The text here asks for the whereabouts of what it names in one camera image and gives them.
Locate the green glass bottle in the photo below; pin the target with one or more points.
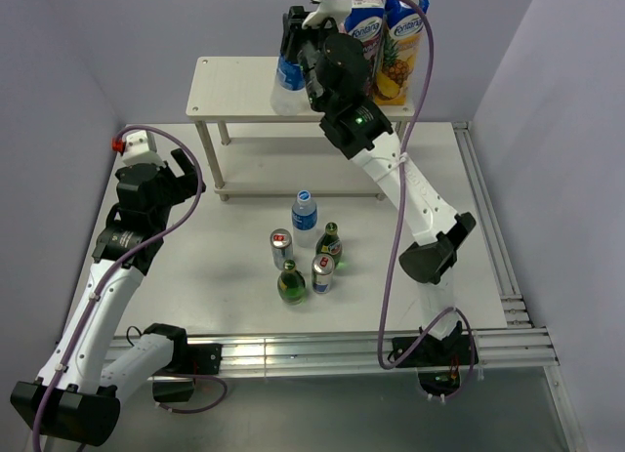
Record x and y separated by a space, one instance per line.
291 284
330 243

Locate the front green glass bottle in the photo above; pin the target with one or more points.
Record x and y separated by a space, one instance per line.
291 284

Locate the front silver energy can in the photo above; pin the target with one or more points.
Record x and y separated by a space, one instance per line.
323 267

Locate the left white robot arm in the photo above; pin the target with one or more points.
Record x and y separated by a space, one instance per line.
76 396

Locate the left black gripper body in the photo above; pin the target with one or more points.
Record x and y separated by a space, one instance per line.
175 190

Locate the purple grape juice carton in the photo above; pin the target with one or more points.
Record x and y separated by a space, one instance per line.
365 23

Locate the pocari sweat bottle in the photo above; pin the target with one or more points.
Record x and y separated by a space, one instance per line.
304 219
288 96

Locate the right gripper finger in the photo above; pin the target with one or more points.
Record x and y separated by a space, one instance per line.
332 26
293 33

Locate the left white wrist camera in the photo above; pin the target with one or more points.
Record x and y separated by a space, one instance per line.
137 147

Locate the yellow pineapple juice carton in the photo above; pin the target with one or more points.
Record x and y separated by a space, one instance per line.
399 53

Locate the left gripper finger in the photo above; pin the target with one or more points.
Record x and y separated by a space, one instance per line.
165 169
188 180

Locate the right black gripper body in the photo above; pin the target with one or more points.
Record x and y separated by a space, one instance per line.
313 88

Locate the silver energy can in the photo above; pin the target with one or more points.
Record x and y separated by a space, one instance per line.
281 247
323 267

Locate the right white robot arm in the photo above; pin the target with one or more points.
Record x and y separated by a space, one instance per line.
365 136

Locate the rear green glass bottle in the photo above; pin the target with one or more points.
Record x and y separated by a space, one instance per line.
330 243

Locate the white two-tier shelf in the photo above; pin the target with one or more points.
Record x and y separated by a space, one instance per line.
234 88

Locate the aluminium frame rail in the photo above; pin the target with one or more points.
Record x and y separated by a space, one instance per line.
216 279

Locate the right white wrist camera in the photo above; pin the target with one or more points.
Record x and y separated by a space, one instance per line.
329 5

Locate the rear silver energy can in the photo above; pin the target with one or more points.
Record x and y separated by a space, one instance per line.
281 247

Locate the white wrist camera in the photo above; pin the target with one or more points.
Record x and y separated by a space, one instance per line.
137 147
329 5

